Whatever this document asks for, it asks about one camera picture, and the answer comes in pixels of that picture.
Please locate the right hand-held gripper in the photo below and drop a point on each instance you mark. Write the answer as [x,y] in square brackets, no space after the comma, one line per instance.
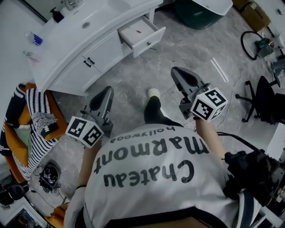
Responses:
[208,105]

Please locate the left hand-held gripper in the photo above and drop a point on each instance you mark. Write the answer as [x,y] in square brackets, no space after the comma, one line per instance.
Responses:
[84,132]

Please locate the white drawer with black knob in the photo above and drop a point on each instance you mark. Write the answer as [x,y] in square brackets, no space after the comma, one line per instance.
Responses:
[129,33]

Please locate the person's right forearm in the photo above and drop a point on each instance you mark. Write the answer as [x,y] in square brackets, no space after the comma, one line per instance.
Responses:
[208,138]

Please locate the person's left forearm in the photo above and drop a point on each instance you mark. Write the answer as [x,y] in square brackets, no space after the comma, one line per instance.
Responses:
[88,164]

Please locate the person's right white clog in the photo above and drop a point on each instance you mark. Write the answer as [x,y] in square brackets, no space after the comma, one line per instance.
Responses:
[154,92]

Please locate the white cabinet door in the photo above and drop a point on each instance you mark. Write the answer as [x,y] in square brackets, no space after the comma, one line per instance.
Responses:
[73,75]
[104,51]

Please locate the person's black trousers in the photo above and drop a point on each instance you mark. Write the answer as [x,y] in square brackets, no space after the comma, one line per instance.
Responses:
[155,113]

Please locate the orange sofa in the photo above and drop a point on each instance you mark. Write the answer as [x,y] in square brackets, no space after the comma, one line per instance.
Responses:
[56,109]

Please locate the white and green bathtub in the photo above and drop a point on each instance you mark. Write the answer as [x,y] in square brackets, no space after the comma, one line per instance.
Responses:
[196,15]

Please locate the small red pen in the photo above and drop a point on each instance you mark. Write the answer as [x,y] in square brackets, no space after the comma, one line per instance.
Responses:
[139,31]

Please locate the white vanity cabinet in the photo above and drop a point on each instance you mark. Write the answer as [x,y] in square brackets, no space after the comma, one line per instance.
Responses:
[66,44]

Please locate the chrome sink drain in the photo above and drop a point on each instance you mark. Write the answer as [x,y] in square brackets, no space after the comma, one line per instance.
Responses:
[85,25]

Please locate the small clear bottle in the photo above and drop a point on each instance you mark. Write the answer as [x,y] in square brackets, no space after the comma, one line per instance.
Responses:
[33,56]

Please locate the black office chair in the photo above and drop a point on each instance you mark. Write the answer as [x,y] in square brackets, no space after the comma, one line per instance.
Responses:
[265,98]

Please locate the black white striped blanket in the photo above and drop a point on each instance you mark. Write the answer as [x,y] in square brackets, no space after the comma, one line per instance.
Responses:
[35,155]

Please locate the pale green cloth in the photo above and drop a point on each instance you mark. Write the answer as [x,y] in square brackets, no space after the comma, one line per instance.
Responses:
[22,135]

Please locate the black throw with white fringe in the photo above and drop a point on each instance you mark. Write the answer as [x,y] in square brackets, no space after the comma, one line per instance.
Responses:
[13,107]

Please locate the clear bottle blue label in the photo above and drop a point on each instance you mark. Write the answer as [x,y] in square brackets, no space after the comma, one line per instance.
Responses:
[36,40]

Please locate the small cardboard box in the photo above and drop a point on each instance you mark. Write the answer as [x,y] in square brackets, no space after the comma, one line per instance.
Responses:
[240,3]

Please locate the large cardboard box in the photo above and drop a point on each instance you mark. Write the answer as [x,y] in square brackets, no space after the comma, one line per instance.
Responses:
[256,15]

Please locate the black soap dispenser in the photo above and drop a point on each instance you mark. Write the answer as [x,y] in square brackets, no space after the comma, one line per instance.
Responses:
[57,16]

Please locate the chrome faucet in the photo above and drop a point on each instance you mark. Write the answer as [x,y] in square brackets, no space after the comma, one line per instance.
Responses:
[70,3]

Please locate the person's white printed T-shirt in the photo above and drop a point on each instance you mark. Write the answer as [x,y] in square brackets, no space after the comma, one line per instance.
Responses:
[144,200]

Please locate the black framed mirror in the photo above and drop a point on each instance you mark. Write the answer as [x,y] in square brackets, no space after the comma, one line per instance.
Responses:
[42,6]

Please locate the white desk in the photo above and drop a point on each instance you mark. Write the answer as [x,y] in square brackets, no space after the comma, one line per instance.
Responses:
[278,140]

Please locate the black waist pack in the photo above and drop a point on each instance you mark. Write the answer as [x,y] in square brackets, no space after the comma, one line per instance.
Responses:
[251,173]

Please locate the black bulky device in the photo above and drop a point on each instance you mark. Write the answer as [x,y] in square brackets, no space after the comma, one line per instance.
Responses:
[16,191]

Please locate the dark cluttered shelf unit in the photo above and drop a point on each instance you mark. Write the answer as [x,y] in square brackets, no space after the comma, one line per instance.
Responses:
[24,219]

